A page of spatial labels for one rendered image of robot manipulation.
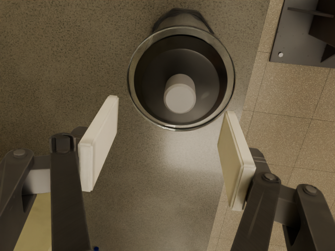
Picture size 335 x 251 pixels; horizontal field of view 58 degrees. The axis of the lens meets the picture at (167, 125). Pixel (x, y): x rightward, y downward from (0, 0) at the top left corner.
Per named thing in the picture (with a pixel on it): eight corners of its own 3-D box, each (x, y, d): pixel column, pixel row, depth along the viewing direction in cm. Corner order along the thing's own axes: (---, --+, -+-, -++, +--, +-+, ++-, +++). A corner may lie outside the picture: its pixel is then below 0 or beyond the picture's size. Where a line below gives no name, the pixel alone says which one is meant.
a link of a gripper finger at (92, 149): (91, 193, 16) (77, 191, 16) (116, 133, 23) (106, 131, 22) (92, 145, 15) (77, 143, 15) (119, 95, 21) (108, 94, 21)
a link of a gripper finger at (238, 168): (242, 165, 15) (257, 167, 15) (225, 109, 21) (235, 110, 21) (229, 211, 16) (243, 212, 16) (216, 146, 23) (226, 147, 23)
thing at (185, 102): (133, 110, 34) (123, 139, 28) (140, 25, 30) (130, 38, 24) (215, 121, 34) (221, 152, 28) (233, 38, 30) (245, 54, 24)
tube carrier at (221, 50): (146, 68, 51) (123, 125, 32) (151, 1, 46) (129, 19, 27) (209, 76, 51) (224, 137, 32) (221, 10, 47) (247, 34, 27)
